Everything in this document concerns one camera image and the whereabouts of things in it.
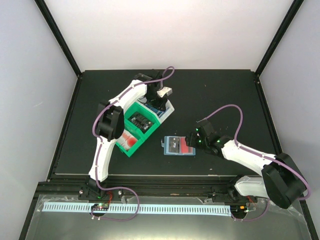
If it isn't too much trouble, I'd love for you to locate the white slotted cable duct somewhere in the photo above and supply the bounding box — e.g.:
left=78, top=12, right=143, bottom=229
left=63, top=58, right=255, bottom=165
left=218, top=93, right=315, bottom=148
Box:
left=42, top=202, right=231, bottom=217

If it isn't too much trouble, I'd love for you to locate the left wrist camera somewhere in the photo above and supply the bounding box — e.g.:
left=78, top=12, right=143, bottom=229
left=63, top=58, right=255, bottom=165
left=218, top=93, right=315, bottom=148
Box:
left=157, top=86, right=173, bottom=98

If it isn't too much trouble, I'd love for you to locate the red white cards stack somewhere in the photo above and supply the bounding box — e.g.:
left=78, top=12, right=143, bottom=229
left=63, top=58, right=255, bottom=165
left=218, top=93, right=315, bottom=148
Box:
left=117, top=130, right=138, bottom=151

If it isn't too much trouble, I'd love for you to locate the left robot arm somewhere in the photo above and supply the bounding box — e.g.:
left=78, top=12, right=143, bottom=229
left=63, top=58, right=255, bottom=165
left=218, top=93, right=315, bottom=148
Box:
left=89, top=66, right=175, bottom=200

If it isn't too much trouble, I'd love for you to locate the white bin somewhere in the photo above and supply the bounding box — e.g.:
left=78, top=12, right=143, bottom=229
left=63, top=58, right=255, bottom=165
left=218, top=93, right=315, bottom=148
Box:
left=136, top=100, right=175, bottom=124

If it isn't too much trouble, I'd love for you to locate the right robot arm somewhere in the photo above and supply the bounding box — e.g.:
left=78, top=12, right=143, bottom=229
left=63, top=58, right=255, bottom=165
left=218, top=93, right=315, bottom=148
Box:
left=185, top=119, right=308, bottom=209

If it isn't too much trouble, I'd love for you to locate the green bin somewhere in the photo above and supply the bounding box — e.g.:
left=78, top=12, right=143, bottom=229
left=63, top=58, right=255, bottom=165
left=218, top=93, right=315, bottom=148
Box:
left=116, top=126, right=145, bottom=158
left=124, top=102, right=161, bottom=141

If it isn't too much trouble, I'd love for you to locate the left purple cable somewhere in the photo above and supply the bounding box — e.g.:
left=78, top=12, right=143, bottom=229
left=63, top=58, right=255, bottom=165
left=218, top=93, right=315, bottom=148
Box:
left=92, top=66, right=175, bottom=193

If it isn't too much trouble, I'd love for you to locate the green front bin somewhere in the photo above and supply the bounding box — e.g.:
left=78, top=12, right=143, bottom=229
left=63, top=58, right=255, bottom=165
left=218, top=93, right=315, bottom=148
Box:
left=116, top=126, right=145, bottom=158

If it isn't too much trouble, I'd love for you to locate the black aluminium frame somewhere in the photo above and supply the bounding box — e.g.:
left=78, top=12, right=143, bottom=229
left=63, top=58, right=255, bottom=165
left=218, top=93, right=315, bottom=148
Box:
left=18, top=0, right=320, bottom=240

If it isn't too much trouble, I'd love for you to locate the small circuit board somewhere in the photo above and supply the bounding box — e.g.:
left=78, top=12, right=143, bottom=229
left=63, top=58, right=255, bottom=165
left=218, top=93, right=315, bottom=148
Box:
left=91, top=203, right=109, bottom=211

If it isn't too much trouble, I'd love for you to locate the blue card holder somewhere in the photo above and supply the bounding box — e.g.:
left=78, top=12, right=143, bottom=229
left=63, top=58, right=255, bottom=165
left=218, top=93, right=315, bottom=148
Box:
left=161, top=136, right=196, bottom=156

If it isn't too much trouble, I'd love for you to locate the black vip cards stack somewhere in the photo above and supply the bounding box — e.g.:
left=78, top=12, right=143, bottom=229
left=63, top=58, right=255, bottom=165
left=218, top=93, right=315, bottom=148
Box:
left=128, top=111, right=154, bottom=134

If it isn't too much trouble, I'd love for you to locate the blue cards stack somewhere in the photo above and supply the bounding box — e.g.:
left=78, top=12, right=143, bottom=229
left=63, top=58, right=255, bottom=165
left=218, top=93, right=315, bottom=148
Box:
left=145, top=104, right=169, bottom=118

